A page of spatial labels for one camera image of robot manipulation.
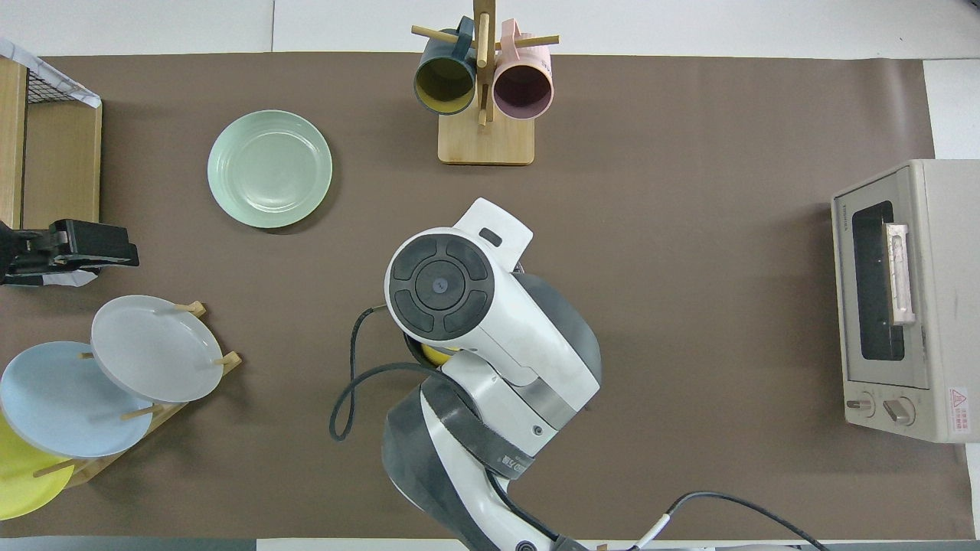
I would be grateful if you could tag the light blue plate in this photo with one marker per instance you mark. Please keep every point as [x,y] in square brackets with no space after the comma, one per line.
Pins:
[61,402]

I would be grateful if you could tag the white patterned cloth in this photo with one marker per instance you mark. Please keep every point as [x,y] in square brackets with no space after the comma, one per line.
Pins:
[73,278]
[69,83]

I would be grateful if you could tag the wooden plate rack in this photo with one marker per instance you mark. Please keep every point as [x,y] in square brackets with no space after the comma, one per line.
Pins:
[164,417]

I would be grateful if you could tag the dark teal mug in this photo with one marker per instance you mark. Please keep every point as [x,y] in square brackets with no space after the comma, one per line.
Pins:
[444,80]

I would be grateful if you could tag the brown table mat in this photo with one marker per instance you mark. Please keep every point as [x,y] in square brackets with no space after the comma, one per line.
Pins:
[689,306]

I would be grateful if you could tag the light green plate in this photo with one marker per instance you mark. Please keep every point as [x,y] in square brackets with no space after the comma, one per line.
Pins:
[269,168]

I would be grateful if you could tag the yellow plate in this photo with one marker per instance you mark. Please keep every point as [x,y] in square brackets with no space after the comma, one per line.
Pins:
[23,482]

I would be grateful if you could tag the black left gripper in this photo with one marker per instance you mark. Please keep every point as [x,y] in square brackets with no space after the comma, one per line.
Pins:
[27,252]

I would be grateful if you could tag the wooden crate shelf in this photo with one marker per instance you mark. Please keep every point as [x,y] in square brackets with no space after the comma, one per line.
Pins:
[61,164]

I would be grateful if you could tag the grey plate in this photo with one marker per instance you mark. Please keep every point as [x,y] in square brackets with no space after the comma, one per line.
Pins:
[153,348]

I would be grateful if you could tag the beige toaster oven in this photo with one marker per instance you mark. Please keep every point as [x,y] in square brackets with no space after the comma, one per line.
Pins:
[930,306]

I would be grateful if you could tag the pink mug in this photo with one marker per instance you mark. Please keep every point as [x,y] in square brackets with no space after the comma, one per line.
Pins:
[523,88]

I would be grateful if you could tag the wooden mug tree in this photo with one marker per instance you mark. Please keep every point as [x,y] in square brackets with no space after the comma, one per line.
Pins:
[486,141]

